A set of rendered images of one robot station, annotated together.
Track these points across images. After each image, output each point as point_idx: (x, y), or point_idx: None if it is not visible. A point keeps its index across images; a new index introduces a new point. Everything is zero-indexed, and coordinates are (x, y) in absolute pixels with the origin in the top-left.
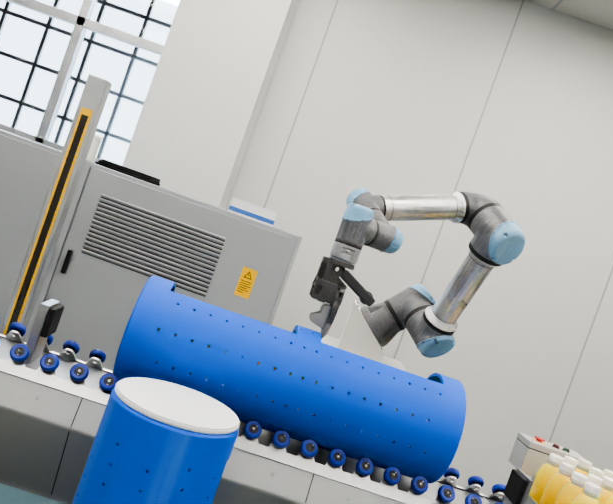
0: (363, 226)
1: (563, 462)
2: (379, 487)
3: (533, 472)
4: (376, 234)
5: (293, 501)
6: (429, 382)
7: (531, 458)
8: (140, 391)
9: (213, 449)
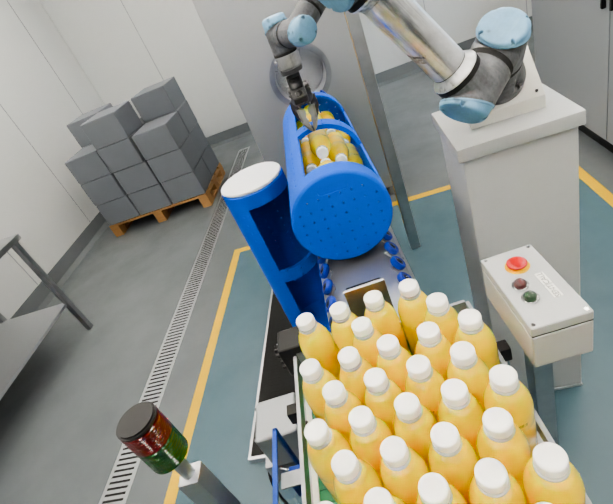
0: (268, 38)
1: (374, 291)
2: None
3: (494, 305)
4: (277, 39)
5: None
6: (300, 174)
7: (487, 284)
8: (247, 171)
9: (230, 204)
